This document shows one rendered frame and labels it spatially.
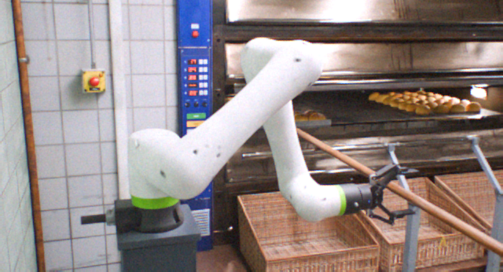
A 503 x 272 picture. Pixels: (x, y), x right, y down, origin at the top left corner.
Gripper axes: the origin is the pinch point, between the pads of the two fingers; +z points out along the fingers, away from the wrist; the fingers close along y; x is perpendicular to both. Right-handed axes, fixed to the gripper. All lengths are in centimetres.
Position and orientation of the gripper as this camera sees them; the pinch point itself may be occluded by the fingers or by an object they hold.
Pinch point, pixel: (411, 191)
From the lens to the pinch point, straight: 163.8
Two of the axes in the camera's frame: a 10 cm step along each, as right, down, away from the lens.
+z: 9.5, -0.6, 3.1
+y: -0.1, 9.7, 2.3
